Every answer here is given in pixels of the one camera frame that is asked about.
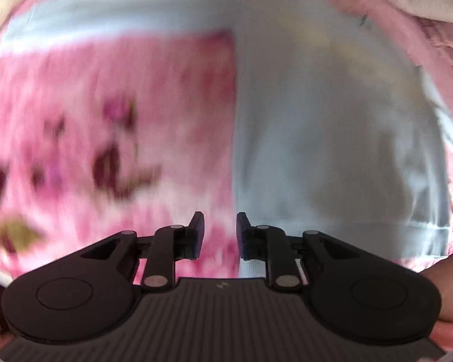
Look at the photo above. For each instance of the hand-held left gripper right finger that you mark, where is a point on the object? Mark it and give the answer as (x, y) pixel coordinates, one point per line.
(243, 233)

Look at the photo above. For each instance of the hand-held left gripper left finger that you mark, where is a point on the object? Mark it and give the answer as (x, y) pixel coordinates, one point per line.
(197, 233)

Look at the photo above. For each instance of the pink floral blanket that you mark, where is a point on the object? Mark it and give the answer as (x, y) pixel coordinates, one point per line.
(136, 101)

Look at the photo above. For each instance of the light blue sweatshirt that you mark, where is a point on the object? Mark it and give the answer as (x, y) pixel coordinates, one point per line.
(324, 139)

